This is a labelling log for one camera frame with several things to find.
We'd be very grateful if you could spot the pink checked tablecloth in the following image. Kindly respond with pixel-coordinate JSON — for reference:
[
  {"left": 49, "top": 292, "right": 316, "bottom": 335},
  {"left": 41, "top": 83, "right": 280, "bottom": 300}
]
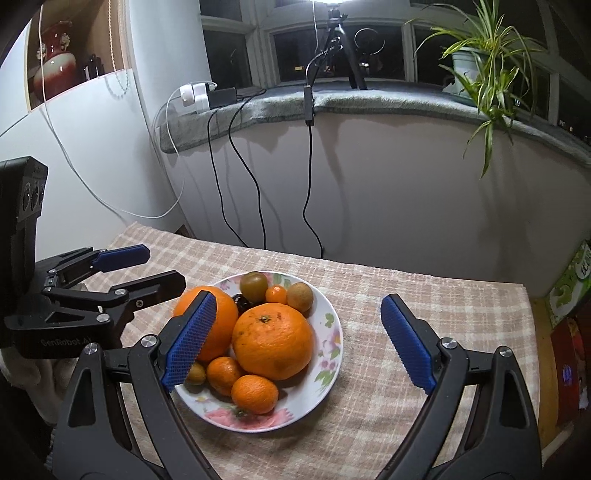
[{"left": 46, "top": 222, "right": 532, "bottom": 480}]

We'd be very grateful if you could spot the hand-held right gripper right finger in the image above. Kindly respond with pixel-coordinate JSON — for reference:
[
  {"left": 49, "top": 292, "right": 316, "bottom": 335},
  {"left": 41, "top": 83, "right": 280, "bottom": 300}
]
[{"left": 380, "top": 293, "right": 542, "bottom": 480}]

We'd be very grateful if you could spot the white framed window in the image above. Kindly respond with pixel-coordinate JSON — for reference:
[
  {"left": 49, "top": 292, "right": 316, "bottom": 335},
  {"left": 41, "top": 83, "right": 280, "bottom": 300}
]
[{"left": 198, "top": 0, "right": 591, "bottom": 139}]

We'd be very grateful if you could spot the black power cable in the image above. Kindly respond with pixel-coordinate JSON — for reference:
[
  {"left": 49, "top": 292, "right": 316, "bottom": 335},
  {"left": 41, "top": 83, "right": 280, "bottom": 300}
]
[
  {"left": 208, "top": 108, "right": 250, "bottom": 245},
  {"left": 229, "top": 90, "right": 267, "bottom": 250}
]

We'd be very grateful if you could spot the black tripod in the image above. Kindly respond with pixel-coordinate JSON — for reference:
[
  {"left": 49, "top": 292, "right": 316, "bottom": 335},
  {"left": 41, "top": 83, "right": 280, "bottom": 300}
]
[{"left": 318, "top": 7, "right": 368, "bottom": 90}]

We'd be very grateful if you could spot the white floral plate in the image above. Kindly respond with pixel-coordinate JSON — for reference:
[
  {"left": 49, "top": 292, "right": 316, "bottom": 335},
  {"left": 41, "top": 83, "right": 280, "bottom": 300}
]
[{"left": 173, "top": 270, "right": 345, "bottom": 432}]

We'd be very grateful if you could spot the red ceramic vase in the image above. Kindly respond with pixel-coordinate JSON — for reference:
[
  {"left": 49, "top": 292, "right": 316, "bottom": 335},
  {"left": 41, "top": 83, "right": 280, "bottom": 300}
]
[{"left": 33, "top": 21, "right": 77, "bottom": 100}]

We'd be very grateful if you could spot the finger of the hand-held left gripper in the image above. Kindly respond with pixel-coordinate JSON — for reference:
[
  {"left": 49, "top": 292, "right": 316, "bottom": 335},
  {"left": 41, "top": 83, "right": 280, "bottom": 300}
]
[
  {"left": 42, "top": 270, "right": 187, "bottom": 320},
  {"left": 46, "top": 244, "right": 151, "bottom": 288}
]

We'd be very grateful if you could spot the green-brown plum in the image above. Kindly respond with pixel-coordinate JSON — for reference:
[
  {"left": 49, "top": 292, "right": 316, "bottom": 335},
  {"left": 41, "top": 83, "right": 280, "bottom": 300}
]
[{"left": 239, "top": 272, "right": 269, "bottom": 298}]

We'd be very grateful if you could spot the short white adapter cable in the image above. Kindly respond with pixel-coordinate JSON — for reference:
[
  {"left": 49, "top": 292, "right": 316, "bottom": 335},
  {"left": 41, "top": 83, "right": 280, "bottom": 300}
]
[{"left": 154, "top": 85, "right": 185, "bottom": 153}]

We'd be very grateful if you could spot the dark red box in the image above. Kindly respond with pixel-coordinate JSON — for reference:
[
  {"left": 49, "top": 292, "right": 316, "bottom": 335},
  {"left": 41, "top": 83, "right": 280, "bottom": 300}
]
[{"left": 550, "top": 316, "right": 589, "bottom": 428}]

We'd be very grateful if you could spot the green printed box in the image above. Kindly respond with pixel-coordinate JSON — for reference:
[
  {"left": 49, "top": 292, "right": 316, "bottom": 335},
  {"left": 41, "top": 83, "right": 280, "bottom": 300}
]
[{"left": 545, "top": 240, "right": 591, "bottom": 326}]

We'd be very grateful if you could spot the orange mandarin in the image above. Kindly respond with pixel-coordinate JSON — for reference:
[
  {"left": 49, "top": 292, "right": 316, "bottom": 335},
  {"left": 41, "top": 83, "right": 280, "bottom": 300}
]
[
  {"left": 231, "top": 374, "right": 280, "bottom": 414},
  {"left": 206, "top": 356, "right": 245, "bottom": 397}
]

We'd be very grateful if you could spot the large orange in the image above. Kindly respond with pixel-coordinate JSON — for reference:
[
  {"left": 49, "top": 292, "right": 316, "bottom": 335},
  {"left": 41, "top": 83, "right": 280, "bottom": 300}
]
[
  {"left": 231, "top": 304, "right": 315, "bottom": 381},
  {"left": 173, "top": 286, "right": 239, "bottom": 363}
]

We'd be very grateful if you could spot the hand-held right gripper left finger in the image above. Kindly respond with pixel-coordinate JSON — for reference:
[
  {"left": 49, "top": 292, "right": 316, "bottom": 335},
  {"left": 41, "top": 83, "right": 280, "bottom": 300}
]
[{"left": 51, "top": 291, "right": 220, "bottom": 480}]

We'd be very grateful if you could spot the white bead cord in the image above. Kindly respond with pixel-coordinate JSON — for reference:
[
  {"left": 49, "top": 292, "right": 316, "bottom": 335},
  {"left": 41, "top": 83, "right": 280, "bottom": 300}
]
[{"left": 110, "top": 0, "right": 129, "bottom": 99}]

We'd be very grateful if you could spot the potted spider plant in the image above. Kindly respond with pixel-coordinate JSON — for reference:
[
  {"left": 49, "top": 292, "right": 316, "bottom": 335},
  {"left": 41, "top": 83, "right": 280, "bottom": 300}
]
[{"left": 404, "top": 0, "right": 555, "bottom": 178}]

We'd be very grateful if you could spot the black ring light cable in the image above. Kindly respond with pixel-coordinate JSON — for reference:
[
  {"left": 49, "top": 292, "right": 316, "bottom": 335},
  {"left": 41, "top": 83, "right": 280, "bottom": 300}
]
[{"left": 302, "top": 44, "right": 342, "bottom": 259}]

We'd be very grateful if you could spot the long white cable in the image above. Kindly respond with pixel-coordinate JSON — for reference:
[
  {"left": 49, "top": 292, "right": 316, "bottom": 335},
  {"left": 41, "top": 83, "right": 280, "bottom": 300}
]
[{"left": 37, "top": 0, "right": 185, "bottom": 220}]

